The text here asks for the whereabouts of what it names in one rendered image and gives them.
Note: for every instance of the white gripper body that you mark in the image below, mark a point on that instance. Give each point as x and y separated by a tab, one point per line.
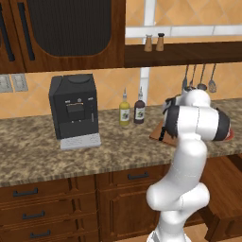
167	105

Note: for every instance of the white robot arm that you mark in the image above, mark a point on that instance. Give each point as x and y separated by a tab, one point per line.
189	164

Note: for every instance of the wooden cutting board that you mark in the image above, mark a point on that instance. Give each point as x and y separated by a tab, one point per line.
156	134

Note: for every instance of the red plate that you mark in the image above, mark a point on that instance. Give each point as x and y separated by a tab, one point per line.
231	134

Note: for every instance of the short wooden drawer front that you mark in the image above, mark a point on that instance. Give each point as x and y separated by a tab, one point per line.
119	179

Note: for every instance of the dark sauce bottle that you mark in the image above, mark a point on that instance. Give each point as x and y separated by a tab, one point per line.
139	112

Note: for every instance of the hanging metal spatula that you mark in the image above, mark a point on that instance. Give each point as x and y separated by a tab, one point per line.
185	80

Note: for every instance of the hanging metal spoon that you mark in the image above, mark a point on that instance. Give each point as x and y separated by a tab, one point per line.
192	78

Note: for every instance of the hanging metal ladle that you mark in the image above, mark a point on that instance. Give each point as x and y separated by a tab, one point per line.
202	85

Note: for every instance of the yellow oil bottle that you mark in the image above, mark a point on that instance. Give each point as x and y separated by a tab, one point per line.
124	113

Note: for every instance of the hanging metal slotted turner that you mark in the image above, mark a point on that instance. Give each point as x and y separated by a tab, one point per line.
212	85

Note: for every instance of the wooden pepper shaker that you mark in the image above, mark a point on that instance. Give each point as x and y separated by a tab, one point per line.
160	43

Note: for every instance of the wooden salt shaker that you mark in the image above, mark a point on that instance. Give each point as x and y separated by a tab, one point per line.
148	44

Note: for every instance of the black coffee machine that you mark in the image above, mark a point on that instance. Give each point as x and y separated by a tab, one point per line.
74	110

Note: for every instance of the wooden base cupboard door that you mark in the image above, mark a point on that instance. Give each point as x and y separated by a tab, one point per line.
126	214

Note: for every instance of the dark wooden wall shelf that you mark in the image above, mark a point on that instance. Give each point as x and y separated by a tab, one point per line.
189	53

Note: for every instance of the wall cupboard door dark panel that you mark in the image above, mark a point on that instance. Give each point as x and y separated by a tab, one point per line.
72	31

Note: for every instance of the grey wall socket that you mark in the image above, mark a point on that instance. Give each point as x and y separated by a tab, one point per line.
19	82
4	83

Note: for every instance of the plain wall cupboard door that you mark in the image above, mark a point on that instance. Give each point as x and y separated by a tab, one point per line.
6	64

